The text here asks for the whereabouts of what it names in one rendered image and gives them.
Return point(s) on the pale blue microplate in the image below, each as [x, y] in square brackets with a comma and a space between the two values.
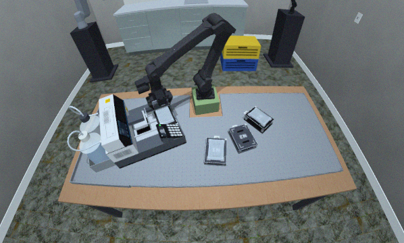
[260, 116]
[164, 115]
[214, 147]

